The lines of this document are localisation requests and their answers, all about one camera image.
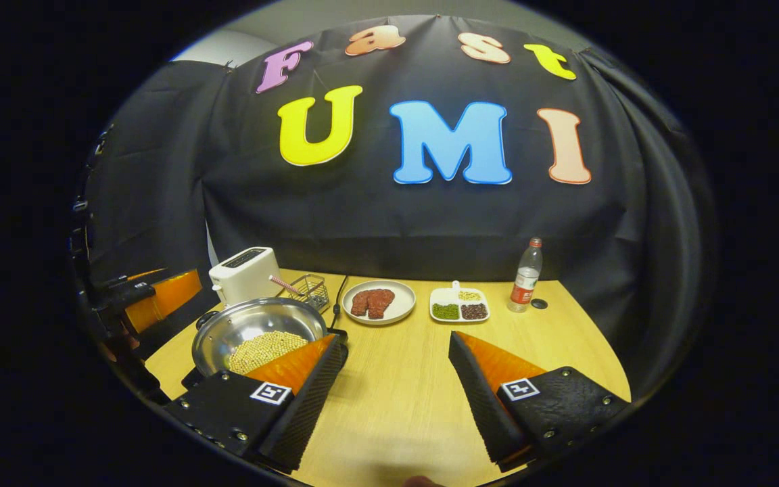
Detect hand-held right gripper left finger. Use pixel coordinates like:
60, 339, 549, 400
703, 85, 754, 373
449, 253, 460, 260
163, 333, 348, 474

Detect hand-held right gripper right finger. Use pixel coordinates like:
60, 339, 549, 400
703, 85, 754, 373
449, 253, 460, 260
448, 330, 632, 473

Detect black induction cooktop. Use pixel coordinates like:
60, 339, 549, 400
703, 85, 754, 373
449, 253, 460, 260
180, 328, 350, 390

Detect steel pot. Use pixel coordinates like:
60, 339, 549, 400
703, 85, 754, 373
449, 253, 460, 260
191, 298, 329, 378

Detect pile of soybeans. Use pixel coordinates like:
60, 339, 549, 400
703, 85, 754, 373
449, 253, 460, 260
227, 331, 309, 375

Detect white toaster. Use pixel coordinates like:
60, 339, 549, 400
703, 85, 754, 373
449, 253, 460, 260
209, 247, 283, 308

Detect white divided dish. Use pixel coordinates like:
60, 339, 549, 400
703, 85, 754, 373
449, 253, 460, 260
429, 281, 491, 323

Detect raw red meat slices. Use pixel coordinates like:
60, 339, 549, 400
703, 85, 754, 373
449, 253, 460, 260
351, 289, 396, 320

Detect pink striped stick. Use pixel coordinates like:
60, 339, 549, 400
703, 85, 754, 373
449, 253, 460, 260
269, 274, 306, 296

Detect white round plate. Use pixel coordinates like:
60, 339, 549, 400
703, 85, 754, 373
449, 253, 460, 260
342, 279, 417, 326

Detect clear plastic water bottle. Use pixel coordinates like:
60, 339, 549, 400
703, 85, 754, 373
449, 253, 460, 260
507, 237, 544, 313

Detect black backdrop cloth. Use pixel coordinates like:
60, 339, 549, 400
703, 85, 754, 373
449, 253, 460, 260
75, 15, 718, 400

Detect wire mesh basket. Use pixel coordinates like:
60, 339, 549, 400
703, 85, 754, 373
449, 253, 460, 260
288, 274, 331, 312

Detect black power cable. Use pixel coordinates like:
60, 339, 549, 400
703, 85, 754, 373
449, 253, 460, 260
332, 274, 350, 319

